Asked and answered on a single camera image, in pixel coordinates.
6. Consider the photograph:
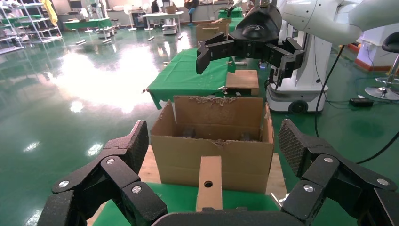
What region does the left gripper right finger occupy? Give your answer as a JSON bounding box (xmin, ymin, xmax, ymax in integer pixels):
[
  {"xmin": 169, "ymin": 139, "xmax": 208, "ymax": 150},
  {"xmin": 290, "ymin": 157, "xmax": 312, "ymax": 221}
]
[{"xmin": 277, "ymin": 118, "xmax": 399, "ymax": 226}]

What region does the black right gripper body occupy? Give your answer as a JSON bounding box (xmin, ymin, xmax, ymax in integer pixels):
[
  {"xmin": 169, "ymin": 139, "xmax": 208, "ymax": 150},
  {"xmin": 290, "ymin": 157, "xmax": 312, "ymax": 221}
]
[{"xmin": 229, "ymin": 4, "xmax": 283, "ymax": 60}]

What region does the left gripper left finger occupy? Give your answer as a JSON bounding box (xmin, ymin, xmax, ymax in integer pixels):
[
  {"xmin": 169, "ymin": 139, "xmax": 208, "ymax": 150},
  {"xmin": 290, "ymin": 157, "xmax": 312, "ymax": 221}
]
[{"xmin": 37, "ymin": 120, "xmax": 168, "ymax": 226}]

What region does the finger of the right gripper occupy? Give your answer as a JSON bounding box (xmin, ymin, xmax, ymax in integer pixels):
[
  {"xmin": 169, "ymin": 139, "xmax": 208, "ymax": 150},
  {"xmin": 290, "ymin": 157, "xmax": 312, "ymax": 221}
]
[
  {"xmin": 265, "ymin": 37, "xmax": 306, "ymax": 87},
  {"xmin": 195, "ymin": 32, "xmax": 236, "ymax": 75}
]

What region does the small brown cardboard box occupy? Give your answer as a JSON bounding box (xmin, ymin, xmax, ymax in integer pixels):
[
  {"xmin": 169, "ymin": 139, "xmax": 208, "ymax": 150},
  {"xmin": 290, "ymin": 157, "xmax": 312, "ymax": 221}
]
[{"xmin": 195, "ymin": 156, "xmax": 224, "ymax": 212}]

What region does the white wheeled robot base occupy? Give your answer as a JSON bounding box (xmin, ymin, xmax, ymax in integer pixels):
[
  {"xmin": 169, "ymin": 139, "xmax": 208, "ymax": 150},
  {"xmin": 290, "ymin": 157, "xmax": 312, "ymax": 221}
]
[{"xmin": 266, "ymin": 22, "xmax": 333, "ymax": 113}]

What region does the background cardboard carton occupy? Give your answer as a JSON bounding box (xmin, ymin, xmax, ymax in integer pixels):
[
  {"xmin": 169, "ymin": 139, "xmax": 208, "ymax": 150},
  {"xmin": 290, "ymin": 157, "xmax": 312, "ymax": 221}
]
[{"xmin": 195, "ymin": 18, "xmax": 231, "ymax": 43}]

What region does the low wooden box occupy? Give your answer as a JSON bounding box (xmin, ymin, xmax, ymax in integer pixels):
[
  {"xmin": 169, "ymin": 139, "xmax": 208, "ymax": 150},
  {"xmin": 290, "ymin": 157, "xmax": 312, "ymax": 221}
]
[{"xmin": 225, "ymin": 69, "xmax": 260, "ymax": 97}]

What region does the large open cardboard carton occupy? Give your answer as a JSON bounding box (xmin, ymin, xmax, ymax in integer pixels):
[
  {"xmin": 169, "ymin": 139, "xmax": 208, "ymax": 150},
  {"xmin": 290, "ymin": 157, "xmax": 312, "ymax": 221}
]
[{"xmin": 150, "ymin": 95, "xmax": 276, "ymax": 194}]

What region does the person in blue trousers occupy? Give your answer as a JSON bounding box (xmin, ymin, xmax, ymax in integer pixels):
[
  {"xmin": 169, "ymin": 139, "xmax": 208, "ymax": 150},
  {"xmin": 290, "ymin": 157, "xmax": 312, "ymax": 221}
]
[{"xmin": 184, "ymin": 0, "xmax": 200, "ymax": 26}]

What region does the white background table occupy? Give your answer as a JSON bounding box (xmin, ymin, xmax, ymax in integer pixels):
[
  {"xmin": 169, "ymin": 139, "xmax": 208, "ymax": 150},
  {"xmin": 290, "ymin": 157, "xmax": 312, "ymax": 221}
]
[{"xmin": 140, "ymin": 11, "xmax": 184, "ymax": 32}]

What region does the black power adapter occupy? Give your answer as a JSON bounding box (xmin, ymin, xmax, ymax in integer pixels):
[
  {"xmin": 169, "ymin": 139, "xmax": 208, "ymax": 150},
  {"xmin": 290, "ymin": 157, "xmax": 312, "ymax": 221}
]
[{"xmin": 349, "ymin": 97, "xmax": 374, "ymax": 108}]

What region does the white cabinet with red base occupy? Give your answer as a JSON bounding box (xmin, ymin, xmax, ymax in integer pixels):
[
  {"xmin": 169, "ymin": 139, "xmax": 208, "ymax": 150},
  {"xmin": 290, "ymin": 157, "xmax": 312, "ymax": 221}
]
[{"xmin": 355, "ymin": 23, "xmax": 399, "ymax": 72}]

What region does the white standing fan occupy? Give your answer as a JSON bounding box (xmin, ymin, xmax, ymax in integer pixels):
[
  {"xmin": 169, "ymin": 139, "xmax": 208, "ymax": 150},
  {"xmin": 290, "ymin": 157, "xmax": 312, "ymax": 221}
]
[{"xmin": 123, "ymin": 4, "xmax": 138, "ymax": 32}]

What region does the black bar stool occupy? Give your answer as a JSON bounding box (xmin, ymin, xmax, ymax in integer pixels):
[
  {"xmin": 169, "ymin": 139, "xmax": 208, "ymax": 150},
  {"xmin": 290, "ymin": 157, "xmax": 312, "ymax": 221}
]
[{"xmin": 365, "ymin": 31, "xmax": 399, "ymax": 101}]

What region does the background green covered table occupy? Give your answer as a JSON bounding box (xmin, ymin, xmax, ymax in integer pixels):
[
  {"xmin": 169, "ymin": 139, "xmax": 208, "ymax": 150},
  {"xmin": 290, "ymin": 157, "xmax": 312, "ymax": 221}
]
[{"xmin": 63, "ymin": 17, "xmax": 113, "ymax": 31}]

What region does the yellow hanging garment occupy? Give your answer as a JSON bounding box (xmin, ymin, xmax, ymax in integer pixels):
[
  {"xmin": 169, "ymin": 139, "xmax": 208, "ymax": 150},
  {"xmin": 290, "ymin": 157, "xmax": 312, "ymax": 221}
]
[{"xmin": 42, "ymin": 0, "xmax": 59, "ymax": 27}]

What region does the white metal shelving rack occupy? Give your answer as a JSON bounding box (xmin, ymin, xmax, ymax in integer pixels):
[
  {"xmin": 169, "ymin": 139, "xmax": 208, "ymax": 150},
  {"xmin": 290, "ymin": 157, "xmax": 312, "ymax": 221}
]
[{"xmin": 0, "ymin": 0, "xmax": 63, "ymax": 55}]

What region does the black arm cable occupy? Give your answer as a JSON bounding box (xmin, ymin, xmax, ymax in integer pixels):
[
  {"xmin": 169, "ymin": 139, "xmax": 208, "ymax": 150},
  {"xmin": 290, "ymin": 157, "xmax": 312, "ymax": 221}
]
[{"xmin": 314, "ymin": 45, "xmax": 399, "ymax": 165}]

